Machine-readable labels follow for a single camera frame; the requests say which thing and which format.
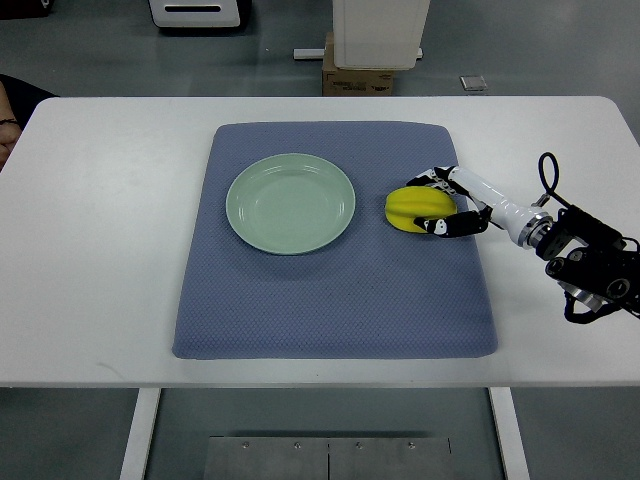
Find white floor bar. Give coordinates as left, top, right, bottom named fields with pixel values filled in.
left=293, top=47, right=425, bottom=62

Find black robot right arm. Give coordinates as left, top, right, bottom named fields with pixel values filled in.
left=527, top=152, right=639, bottom=325

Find right white table leg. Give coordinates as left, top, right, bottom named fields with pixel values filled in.
left=488, top=387, right=530, bottom=480

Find small grey floor plate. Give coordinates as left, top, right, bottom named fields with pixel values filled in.
left=459, top=75, right=488, bottom=92

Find white table leg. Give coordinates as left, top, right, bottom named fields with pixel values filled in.
left=488, top=387, right=530, bottom=480
left=119, top=388, right=161, bottom=480

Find yellow starfruit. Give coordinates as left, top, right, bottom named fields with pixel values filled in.
left=384, top=186, right=458, bottom=233

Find seated person at left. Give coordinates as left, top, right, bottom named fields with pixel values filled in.
left=1, top=74, right=56, bottom=168

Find white plastic bin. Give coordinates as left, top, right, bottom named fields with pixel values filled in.
left=332, top=0, right=430, bottom=71

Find brown cardboard box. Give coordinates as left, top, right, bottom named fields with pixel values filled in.
left=321, top=32, right=394, bottom=97

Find metal base plate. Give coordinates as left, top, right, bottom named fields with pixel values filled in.
left=204, top=437, right=456, bottom=479

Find light green plate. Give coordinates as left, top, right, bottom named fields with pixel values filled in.
left=226, top=153, right=356, bottom=255

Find left white table leg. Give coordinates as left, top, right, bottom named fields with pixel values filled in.
left=119, top=388, right=161, bottom=480

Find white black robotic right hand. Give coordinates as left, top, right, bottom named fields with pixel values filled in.
left=407, top=166, right=553, bottom=249

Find white machine with slot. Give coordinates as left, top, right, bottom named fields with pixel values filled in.
left=149, top=0, right=241, bottom=28

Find blue textured mat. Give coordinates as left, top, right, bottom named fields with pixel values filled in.
left=173, top=121, right=498, bottom=360

